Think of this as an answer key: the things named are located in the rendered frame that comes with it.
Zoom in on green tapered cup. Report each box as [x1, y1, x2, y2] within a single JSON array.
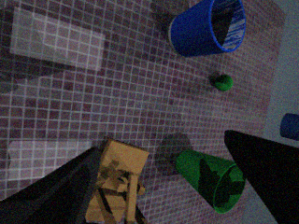
[[176, 149, 246, 214]]

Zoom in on green ball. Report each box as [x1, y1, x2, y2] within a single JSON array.
[[214, 74, 233, 91]]

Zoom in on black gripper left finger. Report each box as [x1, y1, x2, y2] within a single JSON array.
[[0, 147, 100, 224]]

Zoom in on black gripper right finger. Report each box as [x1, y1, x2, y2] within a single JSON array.
[[224, 130, 299, 224]]

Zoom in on blue cup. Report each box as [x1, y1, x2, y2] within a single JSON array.
[[168, 0, 246, 58]]

